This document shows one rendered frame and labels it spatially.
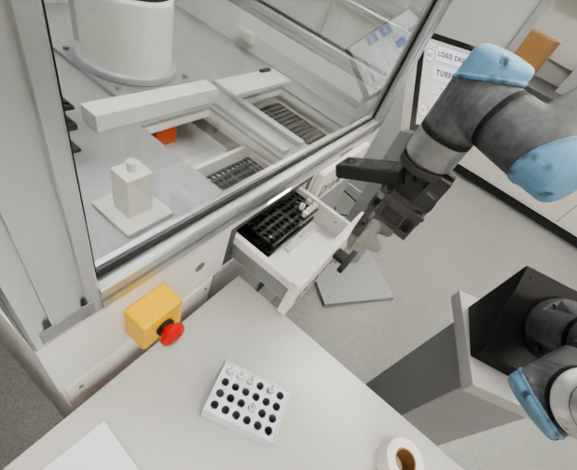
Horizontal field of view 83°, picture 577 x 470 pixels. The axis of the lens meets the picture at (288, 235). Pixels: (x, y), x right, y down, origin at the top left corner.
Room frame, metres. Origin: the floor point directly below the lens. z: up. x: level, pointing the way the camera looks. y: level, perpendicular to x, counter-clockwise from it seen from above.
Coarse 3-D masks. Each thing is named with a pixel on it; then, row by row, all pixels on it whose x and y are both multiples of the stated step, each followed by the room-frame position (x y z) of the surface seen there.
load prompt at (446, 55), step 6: (438, 48) 1.30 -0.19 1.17; (444, 48) 1.31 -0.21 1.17; (450, 48) 1.33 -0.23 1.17; (438, 54) 1.29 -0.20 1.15; (444, 54) 1.31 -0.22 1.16; (450, 54) 1.33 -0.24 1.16; (456, 54) 1.34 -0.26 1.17; (462, 54) 1.36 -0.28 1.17; (468, 54) 1.38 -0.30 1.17; (438, 60) 1.28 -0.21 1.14; (444, 60) 1.30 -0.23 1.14; (450, 60) 1.32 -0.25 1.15; (456, 60) 1.34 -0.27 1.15; (462, 60) 1.36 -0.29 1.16; (456, 66) 1.33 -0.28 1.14
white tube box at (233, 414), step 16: (224, 368) 0.22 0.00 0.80; (240, 368) 0.23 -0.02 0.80; (224, 384) 0.21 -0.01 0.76; (240, 384) 0.21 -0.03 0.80; (256, 384) 0.23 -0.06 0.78; (272, 384) 0.23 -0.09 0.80; (208, 400) 0.17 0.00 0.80; (224, 400) 0.18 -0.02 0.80; (240, 400) 0.19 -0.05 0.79; (256, 400) 0.20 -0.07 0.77; (272, 400) 0.21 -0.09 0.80; (208, 416) 0.15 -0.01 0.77; (224, 416) 0.16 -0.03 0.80; (240, 416) 0.17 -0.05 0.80; (256, 416) 0.18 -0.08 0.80; (272, 416) 0.19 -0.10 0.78; (240, 432) 0.15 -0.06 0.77; (256, 432) 0.15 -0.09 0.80; (272, 432) 0.16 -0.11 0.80
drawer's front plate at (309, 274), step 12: (360, 216) 0.60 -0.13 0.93; (348, 228) 0.54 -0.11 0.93; (336, 240) 0.50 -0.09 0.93; (324, 252) 0.45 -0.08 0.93; (312, 264) 0.41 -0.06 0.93; (324, 264) 0.45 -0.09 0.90; (300, 276) 0.37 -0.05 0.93; (312, 276) 0.40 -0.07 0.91; (300, 288) 0.35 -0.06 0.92; (288, 300) 0.35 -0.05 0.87
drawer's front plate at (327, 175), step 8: (368, 144) 0.96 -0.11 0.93; (352, 152) 0.87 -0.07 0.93; (360, 152) 0.90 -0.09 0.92; (336, 160) 0.79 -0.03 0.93; (328, 168) 0.73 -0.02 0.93; (320, 176) 0.70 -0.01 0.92; (328, 176) 0.73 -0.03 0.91; (336, 176) 0.79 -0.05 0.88; (320, 184) 0.70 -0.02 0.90; (328, 184) 0.76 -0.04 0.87; (336, 184) 0.83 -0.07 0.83; (312, 192) 0.70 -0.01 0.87
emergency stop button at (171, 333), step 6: (174, 324) 0.21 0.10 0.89; (180, 324) 0.22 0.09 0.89; (162, 330) 0.20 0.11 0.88; (168, 330) 0.20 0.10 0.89; (174, 330) 0.20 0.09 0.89; (180, 330) 0.21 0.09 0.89; (162, 336) 0.19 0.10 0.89; (168, 336) 0.19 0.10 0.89; (174, 336) 0.20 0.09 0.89; (180, 336) 0.21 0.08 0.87; (162, 342) 0.19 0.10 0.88; (168, 342) 0.19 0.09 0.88
